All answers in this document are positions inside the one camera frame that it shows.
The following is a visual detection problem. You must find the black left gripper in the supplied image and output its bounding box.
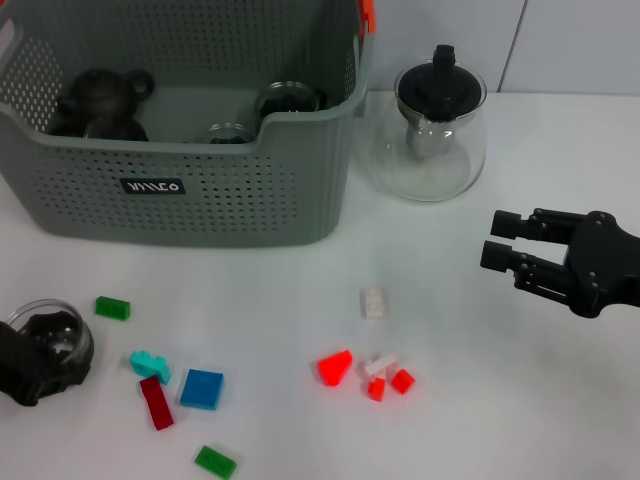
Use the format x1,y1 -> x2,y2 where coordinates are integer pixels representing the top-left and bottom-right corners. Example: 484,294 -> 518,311
0,319 -> 77,408

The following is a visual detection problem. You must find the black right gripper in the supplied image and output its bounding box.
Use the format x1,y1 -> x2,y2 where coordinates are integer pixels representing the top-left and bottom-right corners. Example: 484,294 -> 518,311
479,206 -> 627,320

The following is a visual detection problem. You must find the teal brick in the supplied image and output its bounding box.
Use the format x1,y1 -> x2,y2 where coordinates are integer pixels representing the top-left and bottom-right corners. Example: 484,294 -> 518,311
129,350 -> 173,386

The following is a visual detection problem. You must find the dark red long brick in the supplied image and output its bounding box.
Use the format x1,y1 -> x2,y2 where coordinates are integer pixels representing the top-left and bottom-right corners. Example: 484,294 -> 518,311
138,375 -> 175,432

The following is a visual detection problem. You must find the grey-green perforated storage bin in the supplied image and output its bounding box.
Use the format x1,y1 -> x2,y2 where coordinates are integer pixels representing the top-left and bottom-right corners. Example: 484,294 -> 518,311
0,0 -> 376,249

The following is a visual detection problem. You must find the green flat brick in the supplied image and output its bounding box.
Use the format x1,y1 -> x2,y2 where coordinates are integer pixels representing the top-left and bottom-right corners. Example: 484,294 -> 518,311
95,295 -> 132,321
194,444 -> 239,479

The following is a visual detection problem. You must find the clear glass teapot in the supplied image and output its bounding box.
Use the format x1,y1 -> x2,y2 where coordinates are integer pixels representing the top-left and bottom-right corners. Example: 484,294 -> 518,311
374,57 -> 489,204

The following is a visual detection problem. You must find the blue square brick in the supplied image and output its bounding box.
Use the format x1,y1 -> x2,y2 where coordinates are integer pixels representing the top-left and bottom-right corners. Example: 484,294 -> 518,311
179,368 -> 225,412

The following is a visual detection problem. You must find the steel teapot infuser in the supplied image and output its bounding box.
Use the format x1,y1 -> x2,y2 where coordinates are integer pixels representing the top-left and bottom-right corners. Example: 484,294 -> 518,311
404,117 -> 454,162

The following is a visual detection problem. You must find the white two-stud brick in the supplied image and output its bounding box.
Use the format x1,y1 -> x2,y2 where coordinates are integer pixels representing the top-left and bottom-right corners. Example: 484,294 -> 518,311
359,287 -> 391,321

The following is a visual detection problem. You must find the black glass teapot lid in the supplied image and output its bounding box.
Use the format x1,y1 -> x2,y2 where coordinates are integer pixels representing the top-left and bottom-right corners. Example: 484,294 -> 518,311
397,44 -> 484,124

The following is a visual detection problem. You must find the translucent white brick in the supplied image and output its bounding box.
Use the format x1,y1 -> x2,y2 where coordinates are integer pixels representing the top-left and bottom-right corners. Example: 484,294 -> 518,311
363,353 -> 400,378

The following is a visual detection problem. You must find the large red sloped brick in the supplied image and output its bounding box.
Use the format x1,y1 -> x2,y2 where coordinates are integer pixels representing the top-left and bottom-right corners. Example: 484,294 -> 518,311
317,349 -> 355,388

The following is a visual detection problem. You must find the dark clay teapot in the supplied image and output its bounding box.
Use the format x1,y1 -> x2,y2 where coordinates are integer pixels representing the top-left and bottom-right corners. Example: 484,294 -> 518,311
54,68 -> 155,137

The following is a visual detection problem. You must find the orange bin handle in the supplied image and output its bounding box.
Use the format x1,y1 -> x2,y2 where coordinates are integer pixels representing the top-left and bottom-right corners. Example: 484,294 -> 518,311
358,0 -> 377,36

